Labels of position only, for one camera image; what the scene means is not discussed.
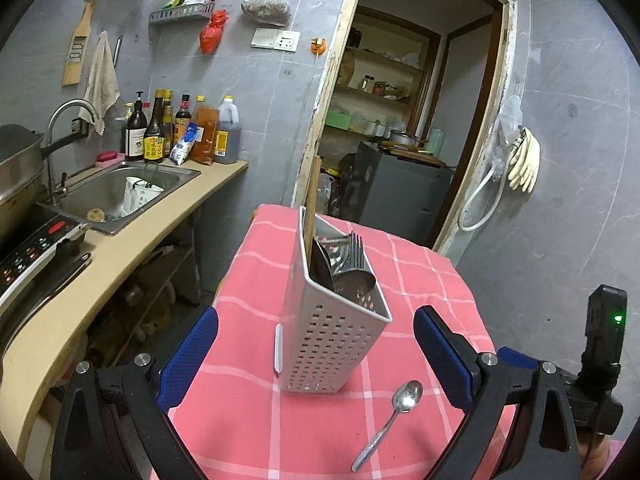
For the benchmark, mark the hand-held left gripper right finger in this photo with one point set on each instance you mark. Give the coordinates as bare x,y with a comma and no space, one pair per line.
442,357

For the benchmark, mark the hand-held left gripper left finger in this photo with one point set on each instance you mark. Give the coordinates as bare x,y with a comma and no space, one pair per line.
189,357

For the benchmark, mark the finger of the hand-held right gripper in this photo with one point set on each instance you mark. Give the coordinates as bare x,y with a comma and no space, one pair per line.
520,356

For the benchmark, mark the large metal spoon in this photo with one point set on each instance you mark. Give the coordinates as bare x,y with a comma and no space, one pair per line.
407,395

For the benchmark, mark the white perforated utensil holder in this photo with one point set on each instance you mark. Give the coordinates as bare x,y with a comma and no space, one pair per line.
330,345

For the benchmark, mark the metal fork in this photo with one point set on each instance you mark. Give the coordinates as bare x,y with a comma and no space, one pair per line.
356,252

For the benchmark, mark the person's right forearm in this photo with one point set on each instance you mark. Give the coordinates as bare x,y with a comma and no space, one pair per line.
607,460

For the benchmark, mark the red checked tablecloth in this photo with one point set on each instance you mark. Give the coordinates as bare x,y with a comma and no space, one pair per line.
240,435

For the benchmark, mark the beige kitchen counter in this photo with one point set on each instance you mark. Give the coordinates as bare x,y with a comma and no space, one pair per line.
130,255

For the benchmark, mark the white mug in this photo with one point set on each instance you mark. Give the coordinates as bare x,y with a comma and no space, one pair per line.
140,197

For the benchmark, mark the grey cabinet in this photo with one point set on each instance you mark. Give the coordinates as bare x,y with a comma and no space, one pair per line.
400,195

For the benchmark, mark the yellow sponge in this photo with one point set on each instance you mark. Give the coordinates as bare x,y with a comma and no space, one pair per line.
95,214

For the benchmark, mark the steel sink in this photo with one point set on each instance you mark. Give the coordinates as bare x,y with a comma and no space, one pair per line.
100,190

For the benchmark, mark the induction cooker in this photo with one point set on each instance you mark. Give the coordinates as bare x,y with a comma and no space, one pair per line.
35,245

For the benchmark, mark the cream rubber gloves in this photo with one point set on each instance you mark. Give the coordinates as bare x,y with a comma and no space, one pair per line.
525,160

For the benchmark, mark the wooden cutting boards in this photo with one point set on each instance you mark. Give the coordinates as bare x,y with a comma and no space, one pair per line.
415,156

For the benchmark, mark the blue white packet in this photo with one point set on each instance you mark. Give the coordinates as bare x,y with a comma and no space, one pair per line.
182,147

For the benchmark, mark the pink soap dish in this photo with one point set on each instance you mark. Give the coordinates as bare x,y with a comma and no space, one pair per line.
110,159

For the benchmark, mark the soy sauce bottle yellow label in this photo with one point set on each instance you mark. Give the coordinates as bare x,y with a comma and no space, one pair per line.
154,142

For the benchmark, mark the metal pot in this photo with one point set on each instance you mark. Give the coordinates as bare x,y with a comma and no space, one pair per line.
401,137

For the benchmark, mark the large dark oil jug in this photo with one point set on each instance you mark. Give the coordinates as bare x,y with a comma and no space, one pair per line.
227,135

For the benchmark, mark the dark pump bottle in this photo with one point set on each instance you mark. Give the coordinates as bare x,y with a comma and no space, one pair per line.
135,135

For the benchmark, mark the dark bottle red label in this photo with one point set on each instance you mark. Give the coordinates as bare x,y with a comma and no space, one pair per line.
182,115

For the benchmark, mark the metal wok with lid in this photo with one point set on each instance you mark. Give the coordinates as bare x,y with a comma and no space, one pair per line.
17,170

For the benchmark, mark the green box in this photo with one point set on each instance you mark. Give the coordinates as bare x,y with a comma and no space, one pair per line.
338,120

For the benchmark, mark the metal faucet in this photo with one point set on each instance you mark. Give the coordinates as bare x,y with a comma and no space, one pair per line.
62,110

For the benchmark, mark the glass jar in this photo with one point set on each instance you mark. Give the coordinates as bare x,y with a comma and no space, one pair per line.
368,84

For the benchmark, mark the beige hanging towel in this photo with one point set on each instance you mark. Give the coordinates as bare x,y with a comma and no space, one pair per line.
102,85

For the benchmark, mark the wooden shelf unit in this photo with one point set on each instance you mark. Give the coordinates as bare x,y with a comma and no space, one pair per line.
395,65

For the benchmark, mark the hanging metal utensil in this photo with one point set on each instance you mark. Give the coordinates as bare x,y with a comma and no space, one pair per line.
118,51

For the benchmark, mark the red plastic bag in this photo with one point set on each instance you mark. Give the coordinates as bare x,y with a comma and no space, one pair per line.
212,35

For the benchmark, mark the wooden grater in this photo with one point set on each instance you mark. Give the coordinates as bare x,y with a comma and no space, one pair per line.
77,45

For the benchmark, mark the orange plug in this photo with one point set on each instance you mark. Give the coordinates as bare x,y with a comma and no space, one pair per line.
318,46

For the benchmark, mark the plastic bag with dark contents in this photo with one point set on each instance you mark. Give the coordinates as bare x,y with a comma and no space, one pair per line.
266,9

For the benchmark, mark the clear wall plastic bag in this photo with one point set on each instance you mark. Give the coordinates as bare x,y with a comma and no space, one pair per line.
509,130

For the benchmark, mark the wooden door frame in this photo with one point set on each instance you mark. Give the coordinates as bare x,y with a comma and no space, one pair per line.
330,85

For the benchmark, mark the white wall switch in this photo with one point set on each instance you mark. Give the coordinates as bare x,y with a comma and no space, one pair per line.
263,39

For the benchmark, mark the white wall socket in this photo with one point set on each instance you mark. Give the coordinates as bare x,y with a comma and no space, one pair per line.
287,42

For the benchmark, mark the grey wall shelf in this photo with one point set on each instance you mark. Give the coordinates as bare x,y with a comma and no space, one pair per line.
182,14

